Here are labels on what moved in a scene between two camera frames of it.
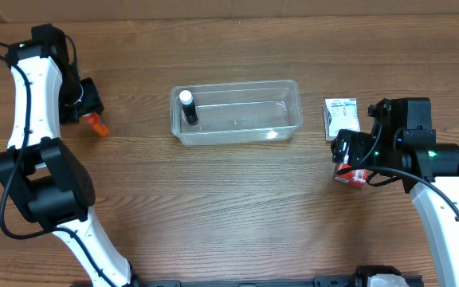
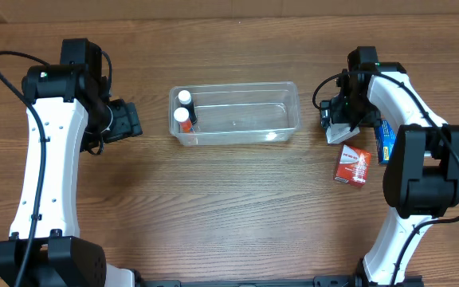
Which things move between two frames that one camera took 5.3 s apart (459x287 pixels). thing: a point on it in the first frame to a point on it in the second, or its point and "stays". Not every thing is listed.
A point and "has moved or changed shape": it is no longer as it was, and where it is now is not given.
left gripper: (90, 101) to (130, 120)
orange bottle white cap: (96, 123) has moved or changed shape
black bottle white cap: (186, 100) stays
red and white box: (344, 174) stays
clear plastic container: (237, 112) stays
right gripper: (347, 147) to (327, 115)
